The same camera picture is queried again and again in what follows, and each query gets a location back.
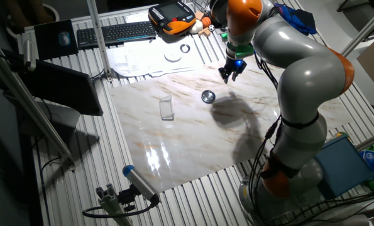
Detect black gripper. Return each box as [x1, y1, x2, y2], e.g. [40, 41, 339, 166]
[218, 58, 248, 85]

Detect round metal plate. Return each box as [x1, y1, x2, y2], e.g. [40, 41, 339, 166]
[201, 90, 216, 104]

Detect white egg shaped ball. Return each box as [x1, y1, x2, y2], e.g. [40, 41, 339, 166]
[189, 19, 204, 35]

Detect white ceramic dish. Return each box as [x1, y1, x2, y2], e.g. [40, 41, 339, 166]
[163, 51, 183, 63]

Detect black filament spool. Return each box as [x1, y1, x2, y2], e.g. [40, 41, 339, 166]
[209, 0, 229, 28]

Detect clear plastic box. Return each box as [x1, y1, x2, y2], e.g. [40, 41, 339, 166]
[159, 94, 175, 122]

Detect marble pattern board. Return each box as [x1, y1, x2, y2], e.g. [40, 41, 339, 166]
[109, 55, 354, 193]

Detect orange black teach pendant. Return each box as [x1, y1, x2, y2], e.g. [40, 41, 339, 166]
[148, 1, 197, 36]

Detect blue cloth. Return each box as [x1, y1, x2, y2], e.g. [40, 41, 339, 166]
[273, 3, 318, 36]

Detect printed paper sheets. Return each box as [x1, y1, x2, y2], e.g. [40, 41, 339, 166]
[106, 36, 206, 78]

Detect black keyboard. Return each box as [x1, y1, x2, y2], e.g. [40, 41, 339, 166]
[76, 21, 158, 50]

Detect blue box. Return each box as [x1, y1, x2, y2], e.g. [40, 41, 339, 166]
[314, 134, 374, 199]

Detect blue white packet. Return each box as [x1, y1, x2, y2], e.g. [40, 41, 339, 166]
[359, 149, 374, 172]

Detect black monitor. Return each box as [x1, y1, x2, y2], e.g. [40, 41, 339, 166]
[16, 59, 104, 117]

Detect grey computer mouse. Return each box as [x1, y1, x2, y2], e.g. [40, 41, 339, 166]
[58, 31, 71, 47]

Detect black mouse pad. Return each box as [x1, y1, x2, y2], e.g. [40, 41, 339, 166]
[33, 19, 79, 61]

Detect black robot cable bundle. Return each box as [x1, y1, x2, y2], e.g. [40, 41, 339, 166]
[248, 52, 283, 222]

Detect aluminium frame post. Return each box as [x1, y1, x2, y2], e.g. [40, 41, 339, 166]
[340, 1, 374, 57]
[85, 0, 114, 83]

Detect silver camera blue cap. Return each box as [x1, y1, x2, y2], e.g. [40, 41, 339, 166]
[122, 164, 161, 203]

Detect aluminium frame bar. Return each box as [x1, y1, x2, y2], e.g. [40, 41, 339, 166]
[0, 43, 76, 172]
[355, 128, 374, 151]

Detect black cables on table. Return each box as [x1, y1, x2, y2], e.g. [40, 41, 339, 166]
[280, 193, 374, 226]

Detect aluminium camera mount profile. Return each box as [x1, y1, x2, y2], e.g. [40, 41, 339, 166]
[95, 183, 134, 226]

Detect black camera cable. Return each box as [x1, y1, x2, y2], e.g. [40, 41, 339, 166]
[82, 200, 158, 219]

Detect silver camera on frame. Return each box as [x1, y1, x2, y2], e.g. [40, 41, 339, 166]
[23, 39, 36, 72]

